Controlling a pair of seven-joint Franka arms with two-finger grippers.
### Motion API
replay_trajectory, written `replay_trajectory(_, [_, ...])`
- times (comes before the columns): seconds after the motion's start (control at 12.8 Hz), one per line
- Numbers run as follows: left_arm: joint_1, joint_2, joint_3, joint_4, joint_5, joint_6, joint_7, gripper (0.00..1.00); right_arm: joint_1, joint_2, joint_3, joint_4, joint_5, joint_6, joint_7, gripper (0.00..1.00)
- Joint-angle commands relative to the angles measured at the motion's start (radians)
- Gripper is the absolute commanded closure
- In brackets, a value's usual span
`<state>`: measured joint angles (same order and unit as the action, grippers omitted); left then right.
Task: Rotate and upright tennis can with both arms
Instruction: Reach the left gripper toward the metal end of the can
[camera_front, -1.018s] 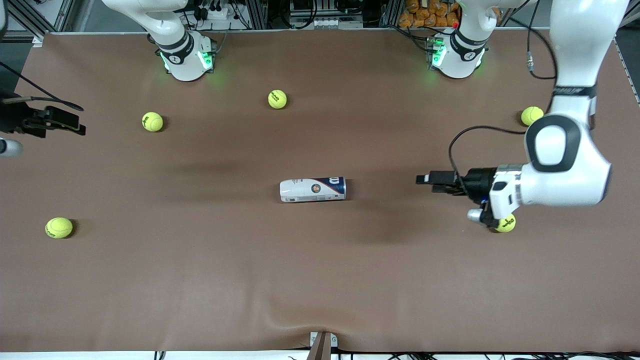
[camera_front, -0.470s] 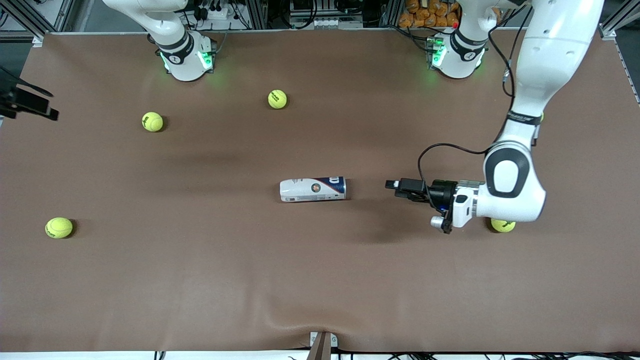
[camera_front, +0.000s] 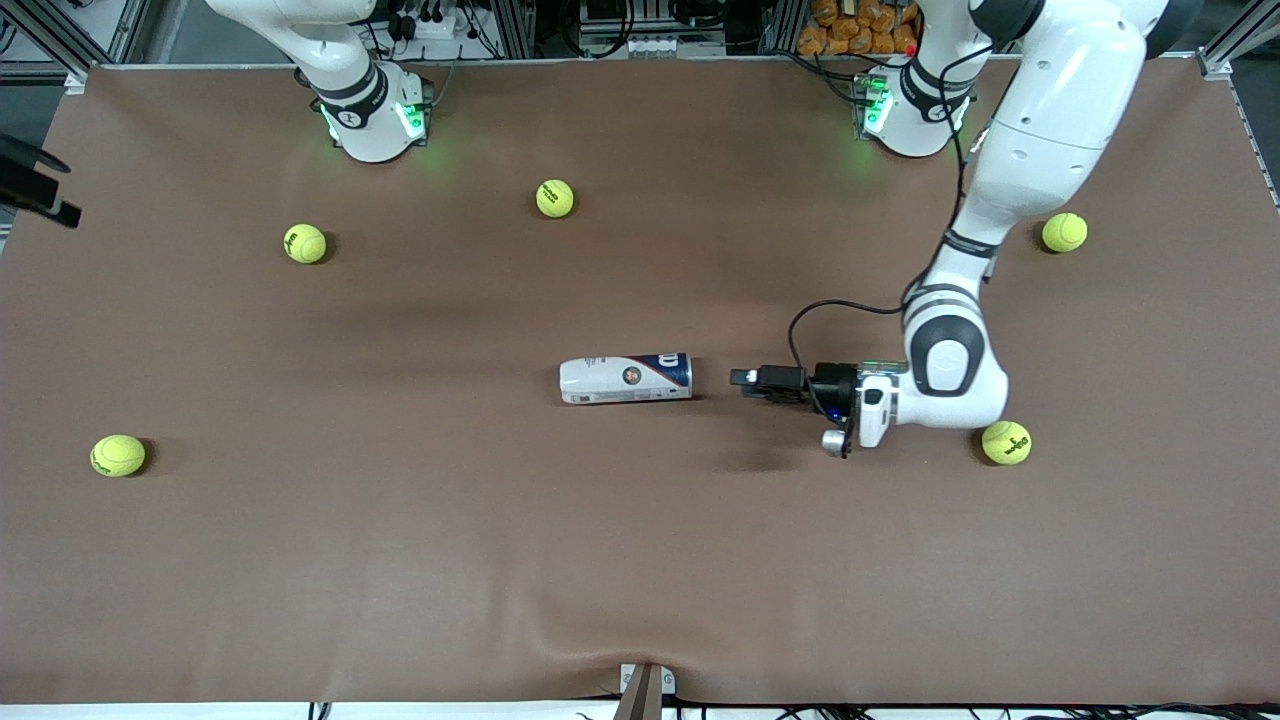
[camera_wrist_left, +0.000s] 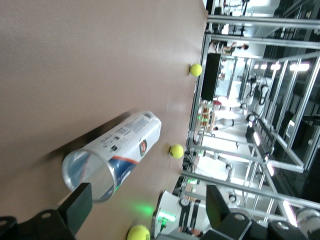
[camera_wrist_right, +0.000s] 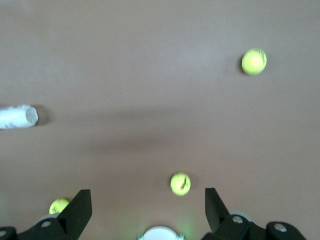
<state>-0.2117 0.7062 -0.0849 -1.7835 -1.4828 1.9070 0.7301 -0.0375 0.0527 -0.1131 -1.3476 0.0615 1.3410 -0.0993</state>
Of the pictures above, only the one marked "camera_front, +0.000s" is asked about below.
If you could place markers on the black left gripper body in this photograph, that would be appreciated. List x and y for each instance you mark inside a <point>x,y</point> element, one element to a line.
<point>828,386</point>

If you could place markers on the white blue tennis ball can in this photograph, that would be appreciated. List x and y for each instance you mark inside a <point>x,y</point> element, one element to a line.
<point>600,380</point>

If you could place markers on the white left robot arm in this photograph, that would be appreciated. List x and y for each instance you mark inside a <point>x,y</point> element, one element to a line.
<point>1050,120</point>

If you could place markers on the yellow tennis ball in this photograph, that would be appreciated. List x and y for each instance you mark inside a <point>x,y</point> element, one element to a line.
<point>118,455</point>
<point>1064,232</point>
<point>1008,445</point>
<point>555,198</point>
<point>305,243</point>

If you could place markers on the brown table mat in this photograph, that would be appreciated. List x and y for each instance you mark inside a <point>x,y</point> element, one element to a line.
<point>400,560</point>

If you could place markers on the white power strip with plugs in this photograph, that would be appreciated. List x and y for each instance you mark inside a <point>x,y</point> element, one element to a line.
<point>440,30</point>

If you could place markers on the aluminium frame profile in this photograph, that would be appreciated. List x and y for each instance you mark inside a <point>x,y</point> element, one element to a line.
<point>125,30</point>
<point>1225,50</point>

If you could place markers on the metal clamp bracket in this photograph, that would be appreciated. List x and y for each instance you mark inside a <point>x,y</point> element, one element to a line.
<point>668,682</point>

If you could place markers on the aluminium frame post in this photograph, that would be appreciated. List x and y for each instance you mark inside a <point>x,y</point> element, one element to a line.
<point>778,28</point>
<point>510,30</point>

